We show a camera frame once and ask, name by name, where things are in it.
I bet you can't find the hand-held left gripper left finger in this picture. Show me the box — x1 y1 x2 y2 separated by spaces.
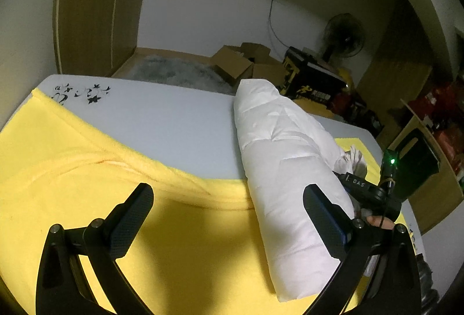
35 182 155 315

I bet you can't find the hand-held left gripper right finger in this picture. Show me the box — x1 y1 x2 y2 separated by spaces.
302 184 423 315

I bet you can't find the white padded jacket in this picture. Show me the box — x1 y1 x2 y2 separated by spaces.
232 79 368 302

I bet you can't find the person's right hand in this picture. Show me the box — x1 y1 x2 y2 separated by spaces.
364 214 396 230

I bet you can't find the black bin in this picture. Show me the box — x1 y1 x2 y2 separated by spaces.
393 128 441 198

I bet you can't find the wooden shelf unit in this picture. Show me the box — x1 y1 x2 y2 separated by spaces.
377 79 464 236

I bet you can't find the dark red clutter pile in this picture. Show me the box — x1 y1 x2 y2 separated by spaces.
333 90 381 131

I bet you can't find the yellow blanket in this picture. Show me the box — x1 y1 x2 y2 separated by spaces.
0 88 410 315

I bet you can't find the wooden door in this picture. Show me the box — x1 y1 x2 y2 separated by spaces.
357 0 434 134

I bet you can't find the pile of red packages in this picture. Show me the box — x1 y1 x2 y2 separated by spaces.
408 81 464 171

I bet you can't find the black and yellow box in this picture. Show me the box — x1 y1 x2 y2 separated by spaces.
281 47 350 111

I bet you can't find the grey fluffy rug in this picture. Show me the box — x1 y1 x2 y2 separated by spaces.
128 50 236 95

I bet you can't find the closed cardboard box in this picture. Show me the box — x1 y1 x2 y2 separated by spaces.
252 59 287 89

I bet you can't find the black standing fan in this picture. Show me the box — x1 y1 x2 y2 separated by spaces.
321 13 364 64

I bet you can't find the large open cardboard box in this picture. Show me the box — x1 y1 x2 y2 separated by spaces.
210 45 254 85

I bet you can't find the small open cardboard box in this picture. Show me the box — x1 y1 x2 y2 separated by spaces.
239 42 272 65

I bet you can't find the wooden wardrobe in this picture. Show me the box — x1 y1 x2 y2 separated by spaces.
52 0 160 78

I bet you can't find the black wall cable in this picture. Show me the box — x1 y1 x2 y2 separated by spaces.
267 0 294 49

